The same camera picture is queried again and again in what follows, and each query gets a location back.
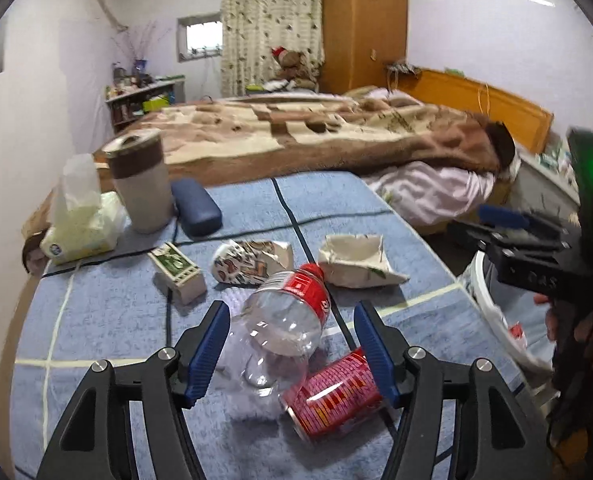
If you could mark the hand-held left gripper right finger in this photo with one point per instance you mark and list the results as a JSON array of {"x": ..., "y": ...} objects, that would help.
[{"x": 376, "y": 355}]

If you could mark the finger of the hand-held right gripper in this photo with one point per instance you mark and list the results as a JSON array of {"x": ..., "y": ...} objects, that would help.
[
  {"x": 476, "y": 237},
  {"x": 506, "y": 216}
]

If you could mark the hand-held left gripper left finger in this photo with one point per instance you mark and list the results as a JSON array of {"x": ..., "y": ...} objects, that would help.
[{"x": 206, "y": 355}]

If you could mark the white round trash bin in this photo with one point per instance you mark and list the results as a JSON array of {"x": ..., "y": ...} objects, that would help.
[{"x": 491, "y": 300}]

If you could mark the red drink can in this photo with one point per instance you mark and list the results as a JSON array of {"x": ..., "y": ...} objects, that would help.
[{"x": 334, "y": 395}]

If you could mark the clear bottle with red label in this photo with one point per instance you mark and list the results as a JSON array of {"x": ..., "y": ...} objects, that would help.
[{"x": 281, "y": 320}]

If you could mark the small cream cardboard box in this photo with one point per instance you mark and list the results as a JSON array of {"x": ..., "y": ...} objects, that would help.
[{"x": 179, "y": 272}]

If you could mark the white carton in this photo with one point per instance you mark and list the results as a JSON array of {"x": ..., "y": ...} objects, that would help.
[{"x": 361, "y": 260}]

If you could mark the crushed patterned paper cup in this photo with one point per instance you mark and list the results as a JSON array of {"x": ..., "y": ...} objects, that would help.
[{"x": 246, "y": 262}]

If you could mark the person's right hand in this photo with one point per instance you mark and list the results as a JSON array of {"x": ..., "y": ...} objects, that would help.
[{"x": 591, "y": 340}]

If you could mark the grey drawer cabinet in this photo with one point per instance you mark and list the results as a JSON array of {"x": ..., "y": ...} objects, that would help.
[{"x": 546, "y": 185}]

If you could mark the pale pink bedsheet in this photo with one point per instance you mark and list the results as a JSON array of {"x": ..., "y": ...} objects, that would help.
[{"x": 426, "y": 190}]

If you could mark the group of medicine boxes and bottles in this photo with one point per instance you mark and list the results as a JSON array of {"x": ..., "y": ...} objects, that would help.
[{"x": 556, "y": 157}]

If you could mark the blue checked tablecloth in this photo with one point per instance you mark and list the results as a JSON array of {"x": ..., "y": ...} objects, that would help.
[{"x": 116, "y": 320}]

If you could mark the wooden bed headboard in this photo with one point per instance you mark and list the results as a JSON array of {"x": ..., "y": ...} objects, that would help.
[{"x": 506, "y": 110}]

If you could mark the dark blue glasses case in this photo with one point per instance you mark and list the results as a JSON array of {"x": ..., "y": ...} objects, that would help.
[{"x": 196, "y": 210}]

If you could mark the beige brown tumbler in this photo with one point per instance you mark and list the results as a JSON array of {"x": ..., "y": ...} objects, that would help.
[{"x": 141, "y": 195}]

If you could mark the yellow tissue pack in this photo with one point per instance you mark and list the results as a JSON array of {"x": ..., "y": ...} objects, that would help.
[{"x": 81, "y": 230}]

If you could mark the power strip with plugs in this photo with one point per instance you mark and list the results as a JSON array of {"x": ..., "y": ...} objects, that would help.
[{"x": 404, "y": 69}]

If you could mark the brown printed blanket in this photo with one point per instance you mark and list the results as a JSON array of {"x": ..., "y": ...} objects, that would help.
[{"x": 326, "y": 135}]

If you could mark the wooden wardrobe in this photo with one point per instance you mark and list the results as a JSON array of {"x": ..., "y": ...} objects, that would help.
[{"x": 364, "y": 25}]

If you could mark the brown teddy bear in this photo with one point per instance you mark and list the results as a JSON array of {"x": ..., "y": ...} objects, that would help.
[{"x": 294, "y": 67}]

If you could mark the green box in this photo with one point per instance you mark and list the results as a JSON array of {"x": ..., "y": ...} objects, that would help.
[{"x": 156, "y": 104}]

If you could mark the cluttered shelf desk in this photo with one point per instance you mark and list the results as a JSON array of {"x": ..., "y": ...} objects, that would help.
[{"x": 136, "y": 102}]

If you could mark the patterned window curtain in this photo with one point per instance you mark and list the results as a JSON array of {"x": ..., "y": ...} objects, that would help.
[{"x": 271, "y": 30}]

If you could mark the vase of purple branches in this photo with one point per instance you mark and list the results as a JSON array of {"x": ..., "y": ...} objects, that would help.
[{"x": 139, "y": 52}]

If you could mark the small barred window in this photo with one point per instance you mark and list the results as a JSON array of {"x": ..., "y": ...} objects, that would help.
[{"x": 201, "y": 37}]

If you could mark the wrapped air conditioner pipe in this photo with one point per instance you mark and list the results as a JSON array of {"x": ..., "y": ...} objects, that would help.
[{"x": 107, "y": 7}]

